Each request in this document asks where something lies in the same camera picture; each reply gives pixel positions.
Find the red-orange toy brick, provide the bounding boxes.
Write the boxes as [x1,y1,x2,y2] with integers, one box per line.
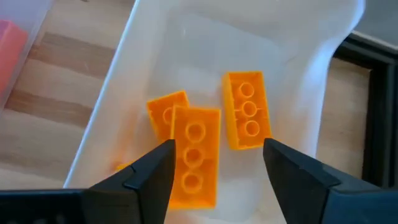
[0,20,29,97]

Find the black aluminium table frame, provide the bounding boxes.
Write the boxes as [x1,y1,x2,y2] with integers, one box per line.
[334,30,398,189]

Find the white plastic bin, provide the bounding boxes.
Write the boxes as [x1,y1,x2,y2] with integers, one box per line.
[63,0,367,224]

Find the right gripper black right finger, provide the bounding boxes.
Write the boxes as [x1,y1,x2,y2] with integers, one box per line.
[263,138,385,224]

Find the yellow toy brick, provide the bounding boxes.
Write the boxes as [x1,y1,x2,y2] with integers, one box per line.
[146,90,190,144]
[169,105,222,210]
[115,161,136,172]
[222,70,274,151]

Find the clear plastic bin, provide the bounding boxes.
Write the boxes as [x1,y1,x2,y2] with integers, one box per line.
[0,0,54,110]

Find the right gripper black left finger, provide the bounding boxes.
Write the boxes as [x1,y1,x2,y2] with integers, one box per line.
[83,139,177,224]

